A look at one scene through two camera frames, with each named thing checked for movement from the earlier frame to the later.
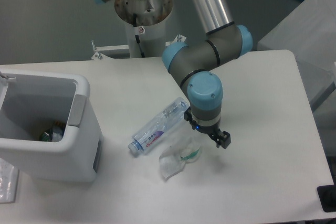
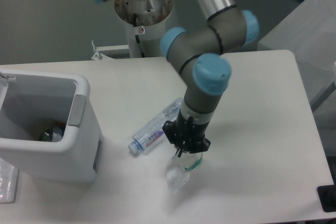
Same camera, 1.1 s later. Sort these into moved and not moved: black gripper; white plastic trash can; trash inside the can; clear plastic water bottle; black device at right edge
Moved: black gripper
Not moved: black device at right edge; white plastic trash can; clear plastic water bottle; trash inside the can
